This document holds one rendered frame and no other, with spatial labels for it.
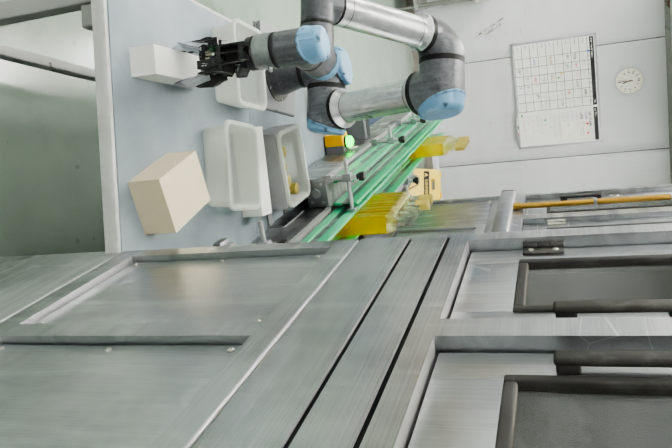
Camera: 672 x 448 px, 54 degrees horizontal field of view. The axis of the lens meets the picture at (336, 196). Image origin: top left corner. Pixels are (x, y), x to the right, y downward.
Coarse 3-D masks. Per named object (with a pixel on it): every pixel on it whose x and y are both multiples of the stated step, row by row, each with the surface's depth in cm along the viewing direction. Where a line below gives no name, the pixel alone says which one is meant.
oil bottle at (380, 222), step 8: (360, 216) 204; (368, 216) 202; (376, 216) 201; (384, 216) 200; (392, 216) 200; (352, 224) 204; (360, 224) 203; (368, 224) 202; (376, 224) 201; (384, 224) 200; (392, 224) 200; (344, 232) 205; (352, 232) 204; (360, 232) 204; (368, 232) 203; (376, 232) 202; (384, 232) 201
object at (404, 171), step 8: (432, 136) 365; (408, 160) 308; (416, 160) 305; (400, 168) 294; (408, 168) 291; (392, 176) 280; (400, 176) 278; (408, 176) 278; (384, 184) 268; (392, 184) 267; (400, 184) 264; (376, 192) 257; (384, 192) 256
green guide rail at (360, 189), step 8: (416, 128) 337; (424, 128) 333; (408, 136) 316; (416, 136) 312; (400, 144) 298; (408, 144) 295; (392, 152) 281; (400, 152) 279; (384, 160) 267; (392, 160) 264; (376, 168) 254; (384, 168) 251; (392, 168) 254; (368, 176) 242; (376, 176) 240; (384, 176) 241; (360, 184) 231; (368, 184) 229; (376, 184) 230; (352, 192) 222; (360, 192) 219; (368, 192) 220; (344, 200) 213; (360, 200) 211
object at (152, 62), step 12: (132, 48) 137; (144, 48) 136; (156, 48) 137; (168, 48) 141; (132, 60) 137; (144, 60) 137; (156, 60) 136; (168, 60) 140; (180, 60) 145; (192, 60) 150; (132, 72) 138; (144, 72) 137; (156, 72) 136; (168, 72) 140; (180, 72) 145; (192, 72) 149
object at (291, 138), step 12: (288, 132) 201; (300, 132) 200; (288, 144) 202; (300, 144) 201; (288, 156) 203; (300, 156) 202; (288, 168) 204; (300, 168) 203; (300, 180) 204; (288, 192) 189; (300, 192) 203
